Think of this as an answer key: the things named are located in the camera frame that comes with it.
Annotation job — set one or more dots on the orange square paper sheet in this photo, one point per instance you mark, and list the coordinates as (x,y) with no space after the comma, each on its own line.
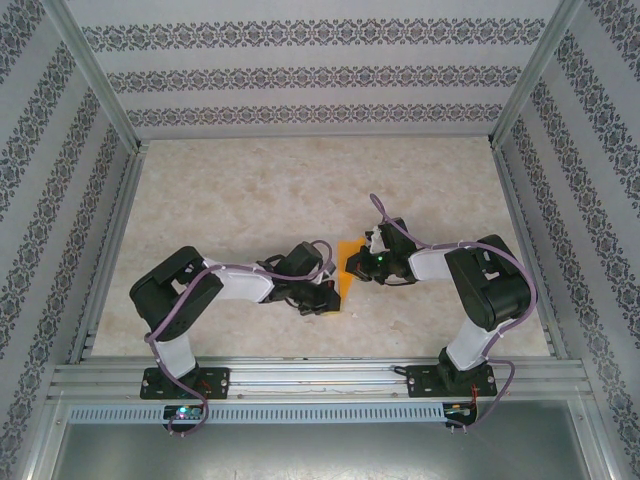
(345,270)

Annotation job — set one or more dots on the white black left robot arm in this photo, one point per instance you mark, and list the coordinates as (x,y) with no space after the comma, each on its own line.
(240,285)

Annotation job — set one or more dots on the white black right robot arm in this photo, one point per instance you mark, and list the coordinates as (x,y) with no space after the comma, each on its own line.
(425,265)

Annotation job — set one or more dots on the grey metal panel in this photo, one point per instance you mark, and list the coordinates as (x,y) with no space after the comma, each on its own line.
(320,450)

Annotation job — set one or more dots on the small circuit board with LEDs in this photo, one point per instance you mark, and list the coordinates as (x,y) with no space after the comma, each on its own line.
(459,410)
(184,412)

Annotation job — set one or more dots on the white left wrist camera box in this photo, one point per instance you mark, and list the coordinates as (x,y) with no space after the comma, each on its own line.
(327,274)

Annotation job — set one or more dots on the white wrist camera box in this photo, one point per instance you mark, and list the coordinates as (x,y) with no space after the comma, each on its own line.
(375,240)
(327,274)

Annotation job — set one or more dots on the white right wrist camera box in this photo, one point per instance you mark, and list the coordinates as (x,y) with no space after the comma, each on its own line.
(375,240)

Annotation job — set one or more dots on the aluminium mounting rail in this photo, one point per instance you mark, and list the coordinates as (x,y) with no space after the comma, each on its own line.
(310,375)

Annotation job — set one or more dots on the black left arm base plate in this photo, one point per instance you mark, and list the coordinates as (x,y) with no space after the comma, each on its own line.
(217,382)

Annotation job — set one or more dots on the aluminium side rail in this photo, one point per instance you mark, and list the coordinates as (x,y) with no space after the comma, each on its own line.
(117,240)
(525,240)

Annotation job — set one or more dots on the aluminium frame post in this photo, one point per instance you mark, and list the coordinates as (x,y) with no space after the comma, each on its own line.
(95,75)
(535,75)

